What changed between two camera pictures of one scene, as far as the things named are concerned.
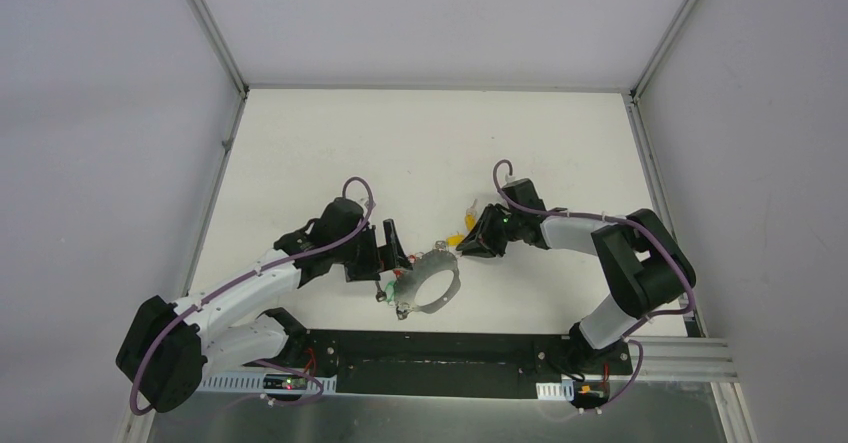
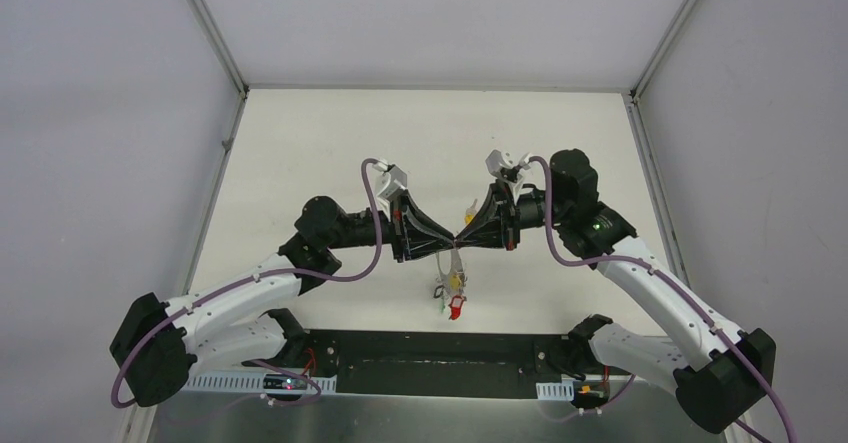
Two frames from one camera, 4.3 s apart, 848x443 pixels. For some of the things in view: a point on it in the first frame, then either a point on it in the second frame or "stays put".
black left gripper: x=383 y=255 -> x=399 y=227
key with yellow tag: x=471 y=216 stays put
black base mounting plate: x=444 y=363 stays put
